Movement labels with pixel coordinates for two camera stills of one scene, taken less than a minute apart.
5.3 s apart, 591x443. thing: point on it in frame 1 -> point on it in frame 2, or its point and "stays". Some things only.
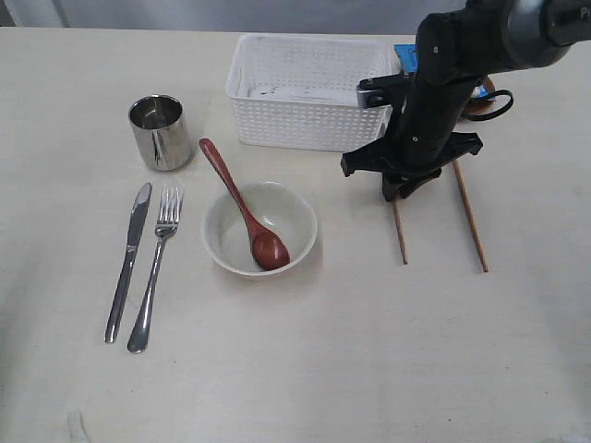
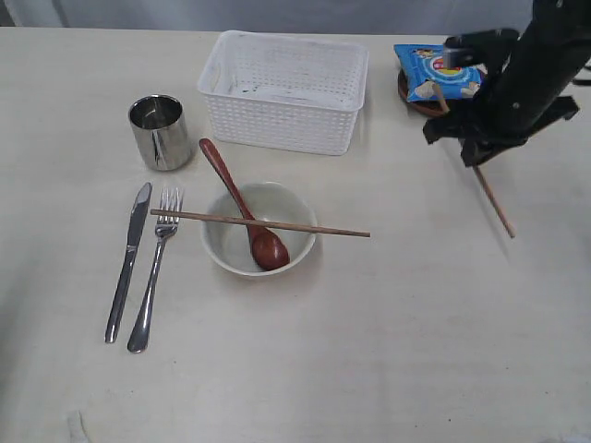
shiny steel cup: x=160 y=131 stays
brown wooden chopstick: x=400 y=231 -> x=256 y=221
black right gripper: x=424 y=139 -> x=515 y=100
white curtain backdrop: x=223 y=14 stays
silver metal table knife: x=138 y=216 stays
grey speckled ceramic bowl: x=226 y=233 stays
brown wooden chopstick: x=466 y=202 -> x=481 y=178
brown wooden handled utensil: x=270 y=249 stays
